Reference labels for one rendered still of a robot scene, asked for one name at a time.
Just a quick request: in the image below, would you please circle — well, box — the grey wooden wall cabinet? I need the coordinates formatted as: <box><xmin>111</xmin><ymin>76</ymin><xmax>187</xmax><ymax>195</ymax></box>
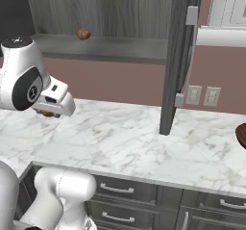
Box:
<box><xmin>26</xmin><ymin>0</ymin><xmax>176</xmax><ymax>65</ymax></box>

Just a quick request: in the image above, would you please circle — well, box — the white window frame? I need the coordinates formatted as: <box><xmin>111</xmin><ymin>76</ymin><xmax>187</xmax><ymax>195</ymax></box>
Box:
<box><xmin>195</xmin><ymin>0</ymin><xmax>246</xmax><ymax>48</ymax></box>

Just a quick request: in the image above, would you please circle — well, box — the silver cabinet door handle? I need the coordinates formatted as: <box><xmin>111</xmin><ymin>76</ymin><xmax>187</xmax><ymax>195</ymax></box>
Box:
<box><xmin>182</xmin><ymin>211</ymin><xmax>190</xmax><ymax>230</ymax></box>

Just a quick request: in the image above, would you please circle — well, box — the white wall outlet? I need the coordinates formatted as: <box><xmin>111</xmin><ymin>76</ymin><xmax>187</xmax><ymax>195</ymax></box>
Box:
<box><xmin>203</xmin><ymin>86</ymin><xmax>222</xmax><ymax>108</ymax></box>
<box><xmin>184</xmin><ymin>85</ymin><xmax>203</xmax><ymax>106</ymax></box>

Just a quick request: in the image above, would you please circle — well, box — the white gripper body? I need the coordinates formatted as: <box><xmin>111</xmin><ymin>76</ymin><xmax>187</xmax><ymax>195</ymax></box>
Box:
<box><xmin>32</xmin><ymin>90</ymin><xmax>77</xmax><ymax>119</ymax></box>

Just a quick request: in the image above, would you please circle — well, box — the dark brown wooden bowl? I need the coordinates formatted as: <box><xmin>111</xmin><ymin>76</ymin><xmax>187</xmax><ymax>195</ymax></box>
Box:
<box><xmin>234</xmin><ymin>122</ymin><xmax>246</xmax><ymax>150</ymax></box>

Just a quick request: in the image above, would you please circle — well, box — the grey cabinet door handle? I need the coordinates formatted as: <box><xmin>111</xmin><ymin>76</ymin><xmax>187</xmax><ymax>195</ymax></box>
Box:
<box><xmin>174</xmin><ymin>5</ymin><xmax>200</xmax><ymax>109</ymax></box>

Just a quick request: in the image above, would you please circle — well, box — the brown round object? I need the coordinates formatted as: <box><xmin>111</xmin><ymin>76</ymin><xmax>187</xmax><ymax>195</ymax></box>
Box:
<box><xmin>41</xmin><ymin>110</ymin><xmax>56</xmax><ymax>118</ymax></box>

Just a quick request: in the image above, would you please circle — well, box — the grey wooden cabinet door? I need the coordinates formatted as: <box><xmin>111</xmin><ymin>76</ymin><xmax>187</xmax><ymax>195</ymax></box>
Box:
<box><xmin>159</xmin><ymin>0</ymin><xmax>205</xmax><ymax>137</ymax></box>

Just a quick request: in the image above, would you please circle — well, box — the grey base cabinet door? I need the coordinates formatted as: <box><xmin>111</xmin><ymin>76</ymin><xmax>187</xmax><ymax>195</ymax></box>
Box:
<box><xmin>175</xmin><ymin>206</ymin><xmax>246</xmax><ymax>230</ymax></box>

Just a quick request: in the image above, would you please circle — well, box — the brown potato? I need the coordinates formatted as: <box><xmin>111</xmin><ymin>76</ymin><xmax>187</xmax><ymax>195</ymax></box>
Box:
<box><xmin>76</xmin><ymin>27</ymin><xmax>91</xmax><ymax>41</ymax></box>

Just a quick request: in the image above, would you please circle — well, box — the grey drawer front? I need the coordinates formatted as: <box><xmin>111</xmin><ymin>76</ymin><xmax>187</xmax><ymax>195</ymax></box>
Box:
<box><xmin>91</xmin><ymin>174</ymin><xmax>159</xmax><ymax>207</ymax></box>
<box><xmin>181</xmin><ymin>189</ymin><xmax>246</xmax><ymax>217</ymax></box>
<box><xmin>86</xmin><ymin>200</ymin><xmax>159</xmax><ymax>230</ymax></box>

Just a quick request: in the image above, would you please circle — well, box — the dark grey cabinet door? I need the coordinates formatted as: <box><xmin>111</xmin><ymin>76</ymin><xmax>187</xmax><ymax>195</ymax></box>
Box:
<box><xmin>0</xmin><ymin>0</ymin><xmax>37</xmax><ymax>45</ymax></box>

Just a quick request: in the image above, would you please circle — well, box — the silver drawer handle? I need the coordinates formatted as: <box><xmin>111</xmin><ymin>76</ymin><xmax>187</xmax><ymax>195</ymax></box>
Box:
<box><xmin>219</xmin><ymin>198</ymin><xmax>246</xmax><ymax>211</ymax></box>
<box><xmin>101</xmin><ymin>211</ymin><xmax>136</xmax><ymax>224</ymax></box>
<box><xmin>99</xmin><ymin>182</ymin><xmax>135</xmax><ymax>195</ymax></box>

